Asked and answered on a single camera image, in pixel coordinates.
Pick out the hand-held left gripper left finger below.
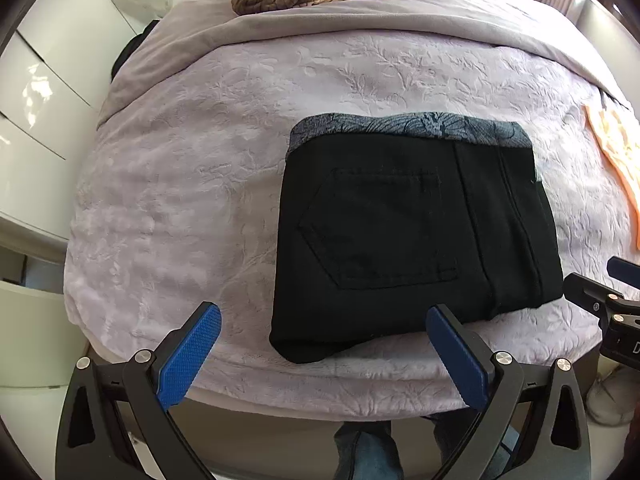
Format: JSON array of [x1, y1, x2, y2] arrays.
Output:
[[55, 301, 223, 480]]

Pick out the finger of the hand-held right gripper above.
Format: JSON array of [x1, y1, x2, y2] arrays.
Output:
[[563, 272, 621, 323], [606, 256, 640, 292]]

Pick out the black pants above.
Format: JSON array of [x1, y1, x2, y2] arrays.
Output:
[[269, 112, 566, 365]]

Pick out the person's left leg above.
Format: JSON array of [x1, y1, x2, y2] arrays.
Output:
[[332, 420, 406, 480]]

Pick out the orange cloth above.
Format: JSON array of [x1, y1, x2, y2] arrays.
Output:
[[585, 104, 640, 251]]

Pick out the white wardrobe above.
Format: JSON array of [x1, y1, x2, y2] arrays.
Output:
[[0, 0, 151, 241]]

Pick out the cream bedside table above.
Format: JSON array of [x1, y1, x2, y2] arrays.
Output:
[[0, 220, 96, 391]]

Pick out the dark cloth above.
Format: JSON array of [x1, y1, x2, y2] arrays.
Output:
[[112, 20, 161, 78]]

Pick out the bed with lilac cover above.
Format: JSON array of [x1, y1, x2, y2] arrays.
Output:
[[64, 27, 640, 421]]

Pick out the grey blanket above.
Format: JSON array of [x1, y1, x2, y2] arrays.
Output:
[[97, 0, 631, 128]]

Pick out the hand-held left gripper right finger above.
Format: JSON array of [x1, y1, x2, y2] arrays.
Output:
[[425, 302, 591, 480]]

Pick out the beige fluffy slipper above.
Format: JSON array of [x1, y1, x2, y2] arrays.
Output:
[[586, 365, 638, 426]]

